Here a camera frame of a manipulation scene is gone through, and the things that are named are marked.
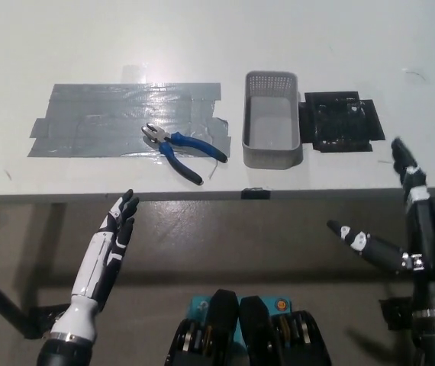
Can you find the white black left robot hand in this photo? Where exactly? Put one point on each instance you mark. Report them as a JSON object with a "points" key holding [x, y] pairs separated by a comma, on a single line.
{"points": [[95, 267]]}

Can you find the black diagonal table brace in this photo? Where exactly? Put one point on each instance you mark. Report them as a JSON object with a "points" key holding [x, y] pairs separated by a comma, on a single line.
{"points": [[0, 301]]}

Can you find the grey perforated plastic basket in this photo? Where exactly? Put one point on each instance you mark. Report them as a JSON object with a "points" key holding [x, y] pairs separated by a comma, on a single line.
{"points": [[271, 154]]}

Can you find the thin curled dark thread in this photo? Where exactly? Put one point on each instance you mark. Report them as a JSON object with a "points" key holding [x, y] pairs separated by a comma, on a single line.
{"points": [[416, 73]]}

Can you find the black floor tape patch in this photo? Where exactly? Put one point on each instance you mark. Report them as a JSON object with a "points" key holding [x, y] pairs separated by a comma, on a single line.
{"points": [[397, 314], [47, 316]]}

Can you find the black teal robot body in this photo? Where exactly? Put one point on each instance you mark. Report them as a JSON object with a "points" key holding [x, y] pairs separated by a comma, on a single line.
{"points": [[221, 335]]}

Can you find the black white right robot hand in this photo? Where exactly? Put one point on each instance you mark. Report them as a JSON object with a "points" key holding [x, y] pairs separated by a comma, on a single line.
{"points": [[429, 248]]}

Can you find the grey duct tape patch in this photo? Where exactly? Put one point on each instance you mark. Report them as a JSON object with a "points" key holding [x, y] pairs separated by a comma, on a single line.
{"points": [[99, 122]]}

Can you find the thin grey thread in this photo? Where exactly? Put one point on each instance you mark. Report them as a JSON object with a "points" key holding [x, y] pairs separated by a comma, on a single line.
{"points": [[213, 171]]}

